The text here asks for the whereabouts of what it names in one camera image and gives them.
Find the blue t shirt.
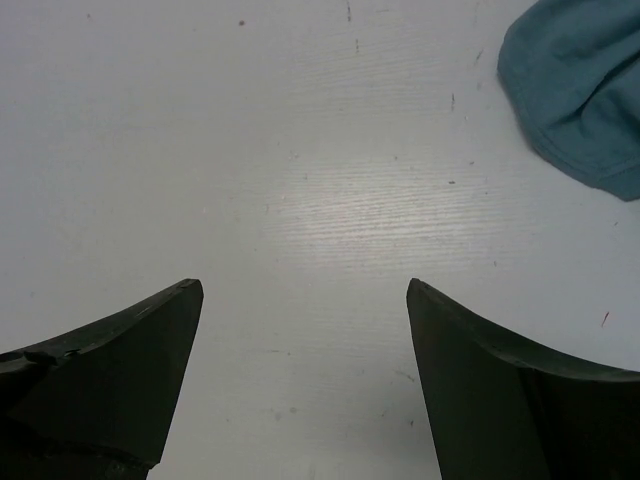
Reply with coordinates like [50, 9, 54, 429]
[497, 1, 639, 202]

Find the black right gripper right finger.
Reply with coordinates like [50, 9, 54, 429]
[406, 279, 639, 479]

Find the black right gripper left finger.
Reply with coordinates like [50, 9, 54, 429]
[1, 279, 203, 479]

